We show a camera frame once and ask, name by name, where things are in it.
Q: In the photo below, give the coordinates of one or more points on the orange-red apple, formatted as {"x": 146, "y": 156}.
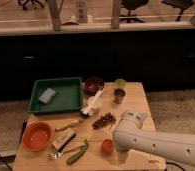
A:
{"x": 107, "y": 146}

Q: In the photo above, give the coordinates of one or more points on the green plastic tray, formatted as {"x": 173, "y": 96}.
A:
{"x": 68, "y": 98}

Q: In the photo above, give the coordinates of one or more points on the white dish brush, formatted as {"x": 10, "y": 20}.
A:
{"x": 85, "y": 111}

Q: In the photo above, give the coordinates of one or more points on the yellow banana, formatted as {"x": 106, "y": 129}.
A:
{"x": 65, "y": 125}

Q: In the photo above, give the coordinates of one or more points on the green cup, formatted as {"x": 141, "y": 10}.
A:
{"x": 120, "y": 83}

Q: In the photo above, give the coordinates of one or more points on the wooden block brush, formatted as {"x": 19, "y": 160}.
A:
{"x": 63, "y": 139}

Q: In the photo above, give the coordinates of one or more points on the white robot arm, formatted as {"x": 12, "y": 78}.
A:
{"x": 129, "y": 134}

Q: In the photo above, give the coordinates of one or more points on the dark maroon bowl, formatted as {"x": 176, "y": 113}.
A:
{"x": 92, "y": 85}

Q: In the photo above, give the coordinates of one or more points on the grey sponge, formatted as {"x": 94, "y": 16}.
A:
{"x": 47, "y": 95}

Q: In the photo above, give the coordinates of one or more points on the bunch of dark grapes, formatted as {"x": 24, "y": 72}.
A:
{"x": 103, "y": 121}

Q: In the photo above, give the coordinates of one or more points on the metal fork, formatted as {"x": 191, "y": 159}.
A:
{"x": 58, "y": 154}

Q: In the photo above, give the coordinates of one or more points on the red bowl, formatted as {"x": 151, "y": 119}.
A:
{"x": 36, "y": 136}

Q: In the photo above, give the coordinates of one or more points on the black office chair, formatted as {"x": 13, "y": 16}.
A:
{"x": 132, "y": 5}

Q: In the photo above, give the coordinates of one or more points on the green cucumber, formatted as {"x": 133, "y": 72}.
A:
{"x": 79, "y": 154}

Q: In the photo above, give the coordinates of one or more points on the metal cup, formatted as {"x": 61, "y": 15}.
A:
{"x": 118, "y": 95}

